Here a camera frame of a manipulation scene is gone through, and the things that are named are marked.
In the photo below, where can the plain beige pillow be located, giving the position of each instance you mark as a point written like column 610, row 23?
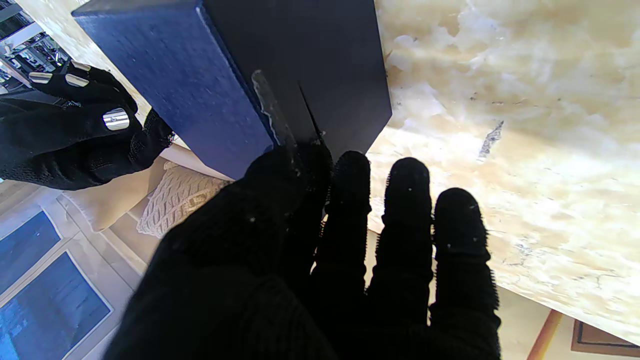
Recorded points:
column 115, row 200

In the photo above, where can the cream knitted pillow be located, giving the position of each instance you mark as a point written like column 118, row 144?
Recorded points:
column 175, row 202

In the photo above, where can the white framed window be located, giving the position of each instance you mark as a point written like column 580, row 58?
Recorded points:
column 50, row 310

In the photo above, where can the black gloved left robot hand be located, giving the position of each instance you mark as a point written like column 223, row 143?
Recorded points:
column 275, row 280

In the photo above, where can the black gift box lid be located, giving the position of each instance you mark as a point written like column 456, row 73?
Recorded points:
column 200, row 75

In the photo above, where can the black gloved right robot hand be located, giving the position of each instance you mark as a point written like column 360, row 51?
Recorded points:
column 65, row 145

